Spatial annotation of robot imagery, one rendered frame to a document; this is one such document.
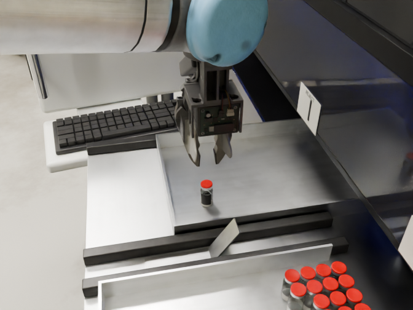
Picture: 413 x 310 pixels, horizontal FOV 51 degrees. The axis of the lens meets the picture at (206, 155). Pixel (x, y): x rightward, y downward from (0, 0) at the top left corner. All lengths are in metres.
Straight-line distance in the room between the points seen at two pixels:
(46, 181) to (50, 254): 0.50
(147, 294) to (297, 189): 0.34
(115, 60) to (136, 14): 0.85
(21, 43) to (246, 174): 0.59
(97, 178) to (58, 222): 1.24
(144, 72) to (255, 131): 0.41
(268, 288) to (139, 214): 0.25
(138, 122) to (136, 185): 0.31
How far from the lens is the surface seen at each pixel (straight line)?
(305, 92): 0.77
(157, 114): 1.11
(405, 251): 0.58
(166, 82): 1.23
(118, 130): 1.06
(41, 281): 1.87
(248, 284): 0.65
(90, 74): 1.18
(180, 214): 0.74
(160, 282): 0.63
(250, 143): 0.91
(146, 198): 0.78
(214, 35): 0.34
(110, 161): 0.88
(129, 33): 0.32
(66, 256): 1.92
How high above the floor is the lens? 1.40
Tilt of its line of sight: 37 degrees down
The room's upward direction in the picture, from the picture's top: straight up
